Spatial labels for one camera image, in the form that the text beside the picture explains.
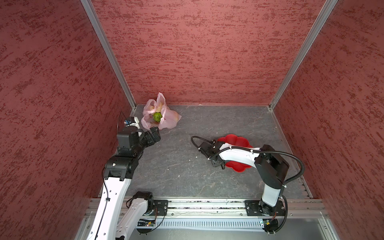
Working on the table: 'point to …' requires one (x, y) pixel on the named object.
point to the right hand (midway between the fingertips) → (221, 162)
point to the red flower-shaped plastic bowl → (233, 140)
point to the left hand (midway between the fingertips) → (151, 135)
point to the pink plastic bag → (170, 117)
